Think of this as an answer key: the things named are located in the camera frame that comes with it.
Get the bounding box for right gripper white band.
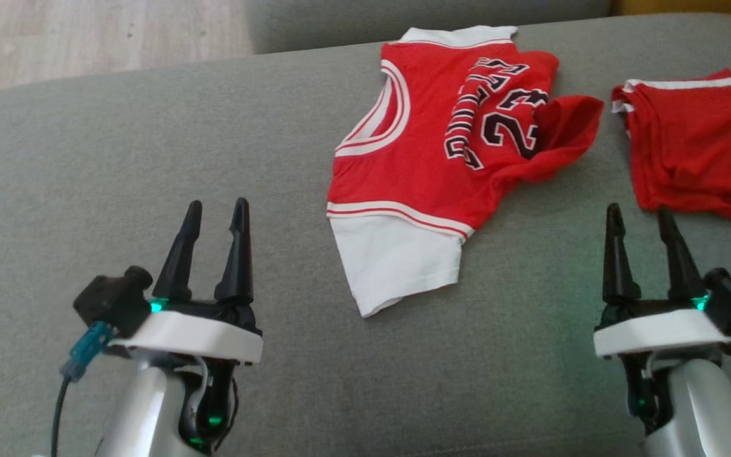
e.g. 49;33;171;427
594;203;731;359

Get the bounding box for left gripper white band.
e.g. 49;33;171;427
109;197;263;366

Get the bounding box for red white-striped shorts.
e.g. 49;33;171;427
611;69;731;222

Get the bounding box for red white basketball jersey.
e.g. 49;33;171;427
326;25;604;318

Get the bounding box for wide grey sofa chaise cushion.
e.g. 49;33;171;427
0;13;731;457

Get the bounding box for large yellow sofa back cushion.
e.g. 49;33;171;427
613;0;731;29

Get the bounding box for grey sofa seat cushion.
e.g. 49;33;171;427
245;0;614;55

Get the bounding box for black cable with blue connector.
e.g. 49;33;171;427
51;321;115;457

